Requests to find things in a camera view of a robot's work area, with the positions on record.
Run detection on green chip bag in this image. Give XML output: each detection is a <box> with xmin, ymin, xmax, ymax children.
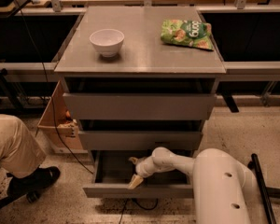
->
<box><xmin>161</xmin><ymin>20</ymin><xmax>214</xmax><ymax>50</ymax></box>

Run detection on black metal stand leg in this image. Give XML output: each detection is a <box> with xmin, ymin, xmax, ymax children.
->
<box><xmin>247</xmin><ymin>153</ymin><xmax>280</xmax><ymax>224</ymax></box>

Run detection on person leg beige trousers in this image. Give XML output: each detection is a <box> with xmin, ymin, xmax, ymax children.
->
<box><xmin>0</xmin><ymin>114</ymin><xmax>46</xmax><ymax>178</ymax></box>

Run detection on grey top drawer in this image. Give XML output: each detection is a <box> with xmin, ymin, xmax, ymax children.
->
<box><xmin>63</xmin><ymin>92</ymin><xmax>216</xmax><ymax>120</ymax></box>

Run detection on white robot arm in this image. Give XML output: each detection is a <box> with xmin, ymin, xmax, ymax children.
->
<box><xmin>128</xmin><ymin>147</ymin><xmax>258</xmax><ymax>224</ymax></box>

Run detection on white bowl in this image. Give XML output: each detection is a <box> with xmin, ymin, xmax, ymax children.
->
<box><xmin>90</xmin><ymin>29</ymin><xmax>125</xmax><ymax>57</ymax></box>

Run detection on grey drawer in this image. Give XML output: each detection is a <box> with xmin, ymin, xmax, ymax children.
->
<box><xmin>63</xmin><ymin>92</ymin><xmax>216</xmax><ymax>120</ymax></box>
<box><xmin>83</xmin><ymin>150</ymin><xmax>193</xmax><ymax>199</ymax></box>
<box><xmin>78</xmin><ymin>119</ymin><xmax>203</xmax><ymax>150</ymax></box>

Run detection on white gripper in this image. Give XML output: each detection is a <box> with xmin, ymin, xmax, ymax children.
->
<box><xmin>128</xmin><ymin>157</ymin><xmax>159</xmax><ymax>189</ymax></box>

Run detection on black floor cable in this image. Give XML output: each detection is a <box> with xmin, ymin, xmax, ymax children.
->
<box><xmin>4</xmin><ymin>0</ymin><xmax>160</xmax><ymax>224</ymax></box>

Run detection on cardboard box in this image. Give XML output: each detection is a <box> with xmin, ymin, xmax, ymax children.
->
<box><xmin>37</xmin><ymin>82</ymin><xmax>84</xmax><ymax>153</ymax></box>

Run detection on grey drawer cabinet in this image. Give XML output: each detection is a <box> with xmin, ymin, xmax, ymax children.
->
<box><xmin>53</xmin><ymin>6</ymin><xmax>227</xmax><ymax>170</ymax></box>

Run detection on black shoe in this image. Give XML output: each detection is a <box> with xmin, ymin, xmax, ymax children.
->
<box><xmin>7</xmin><ymin>166</ymin><xmax>61</xmax><ymax>197</ymax></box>

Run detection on office chair base caster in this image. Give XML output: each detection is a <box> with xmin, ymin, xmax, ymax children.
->
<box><xmin>0</xmin><ymin>190</ymin><xmax>41</xmax><ymax>209</ymax></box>

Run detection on grey middle drawer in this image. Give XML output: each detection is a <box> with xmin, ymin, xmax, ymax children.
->
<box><xmin>78</xmin><ymin>119</ymin><xmax>203</xmax><ymax>150</ymax></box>

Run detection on grey bottom drawer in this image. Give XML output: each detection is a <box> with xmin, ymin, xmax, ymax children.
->
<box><xmin>83</xmin><ymin>150</ymin><xmax>193</xmax><ymax>199</ymax></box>

